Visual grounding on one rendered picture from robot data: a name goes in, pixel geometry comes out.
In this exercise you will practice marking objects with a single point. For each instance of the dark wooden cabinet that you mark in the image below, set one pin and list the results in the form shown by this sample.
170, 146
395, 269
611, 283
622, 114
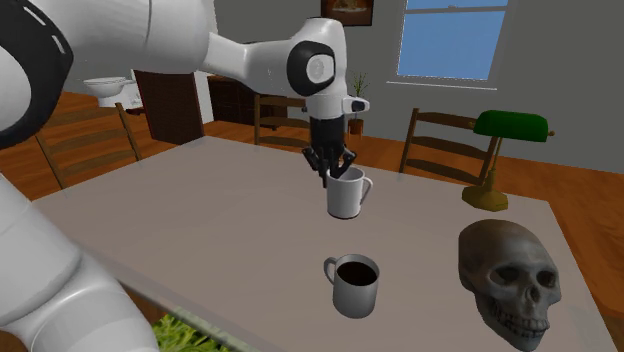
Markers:
231, 100

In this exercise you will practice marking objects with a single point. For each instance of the green banker's lamp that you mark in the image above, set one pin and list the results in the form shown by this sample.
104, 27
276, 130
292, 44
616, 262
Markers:
512, 125

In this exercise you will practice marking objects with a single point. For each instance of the wooden ladder-back chair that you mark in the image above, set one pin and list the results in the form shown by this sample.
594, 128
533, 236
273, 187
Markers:
90, 146
446, 142
278, 122

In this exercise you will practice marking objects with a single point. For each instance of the grey mug with coffee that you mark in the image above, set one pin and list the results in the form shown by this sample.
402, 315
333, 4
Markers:
355, 297

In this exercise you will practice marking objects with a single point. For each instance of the dark framed wall picture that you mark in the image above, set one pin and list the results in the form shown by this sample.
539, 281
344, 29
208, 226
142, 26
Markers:
347, 12

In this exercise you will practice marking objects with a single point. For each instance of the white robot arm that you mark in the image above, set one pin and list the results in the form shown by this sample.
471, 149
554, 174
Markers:
122, 39

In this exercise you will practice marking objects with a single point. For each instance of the potted plant in brown pot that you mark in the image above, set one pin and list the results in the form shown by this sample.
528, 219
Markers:
356, 124

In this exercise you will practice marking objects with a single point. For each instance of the grey skull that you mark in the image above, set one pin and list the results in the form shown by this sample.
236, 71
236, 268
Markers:
507, 273

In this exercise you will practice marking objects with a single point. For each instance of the grey dining table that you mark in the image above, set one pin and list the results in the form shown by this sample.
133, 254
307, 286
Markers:
219, 219

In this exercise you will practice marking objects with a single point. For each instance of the white-framed window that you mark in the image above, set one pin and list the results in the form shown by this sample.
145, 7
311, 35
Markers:
451, 41

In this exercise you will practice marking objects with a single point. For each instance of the green leafy plant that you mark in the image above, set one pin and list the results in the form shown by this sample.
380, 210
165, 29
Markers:
180, 336

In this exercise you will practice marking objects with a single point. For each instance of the white toilet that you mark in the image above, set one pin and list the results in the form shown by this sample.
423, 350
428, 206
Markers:
105, 88

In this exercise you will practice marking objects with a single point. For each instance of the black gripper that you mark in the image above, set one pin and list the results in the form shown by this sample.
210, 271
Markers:
327, 134

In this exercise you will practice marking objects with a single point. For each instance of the white mug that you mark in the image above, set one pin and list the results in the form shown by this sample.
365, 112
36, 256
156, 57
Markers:
343, 197

